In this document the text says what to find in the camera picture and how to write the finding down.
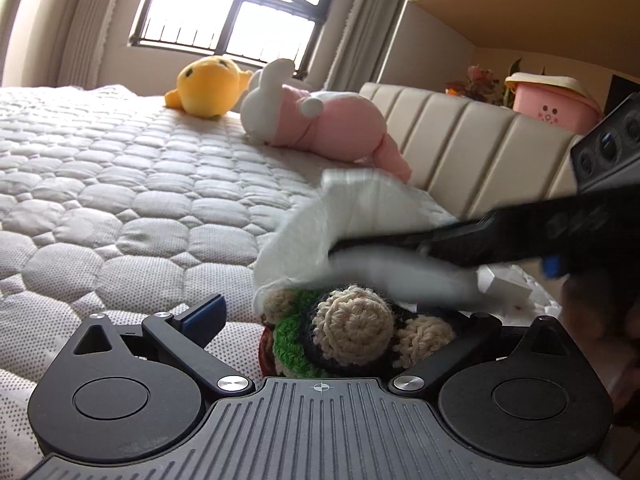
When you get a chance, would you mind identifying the crochet plant pot toy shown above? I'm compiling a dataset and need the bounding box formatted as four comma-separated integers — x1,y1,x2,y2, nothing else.
258,284,468,379

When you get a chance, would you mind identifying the pink white plush rabbit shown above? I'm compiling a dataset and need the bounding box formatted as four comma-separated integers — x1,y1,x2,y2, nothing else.
240,58,412,182

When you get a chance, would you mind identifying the white quilted mattress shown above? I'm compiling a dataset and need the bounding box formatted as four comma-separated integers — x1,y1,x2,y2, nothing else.
1,86,331,479

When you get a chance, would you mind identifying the person's hand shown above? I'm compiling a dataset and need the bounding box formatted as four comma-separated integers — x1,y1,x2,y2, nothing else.
560,275,639,411

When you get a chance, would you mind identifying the black framed window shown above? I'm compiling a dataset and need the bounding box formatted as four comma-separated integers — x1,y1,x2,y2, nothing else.
129,0,333,79

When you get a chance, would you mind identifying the white paper towel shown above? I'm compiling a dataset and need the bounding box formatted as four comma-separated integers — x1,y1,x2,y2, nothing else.
253,169,534,314

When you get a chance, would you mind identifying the beige padded headboard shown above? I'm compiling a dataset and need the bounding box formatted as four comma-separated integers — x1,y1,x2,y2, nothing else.
360,82,578,219

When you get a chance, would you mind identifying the yellow plush toy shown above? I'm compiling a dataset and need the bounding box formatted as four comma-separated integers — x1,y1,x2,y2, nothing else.
164,55,253,119

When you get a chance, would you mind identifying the beige curtain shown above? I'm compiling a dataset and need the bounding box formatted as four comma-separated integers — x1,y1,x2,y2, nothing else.
304,0,407,91

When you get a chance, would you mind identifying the pink storage box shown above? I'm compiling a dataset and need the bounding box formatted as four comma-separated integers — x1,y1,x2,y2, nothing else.
506,73,603,136

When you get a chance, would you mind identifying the artificial flower plant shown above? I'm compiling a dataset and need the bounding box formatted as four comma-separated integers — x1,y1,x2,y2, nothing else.
445,65,514,108

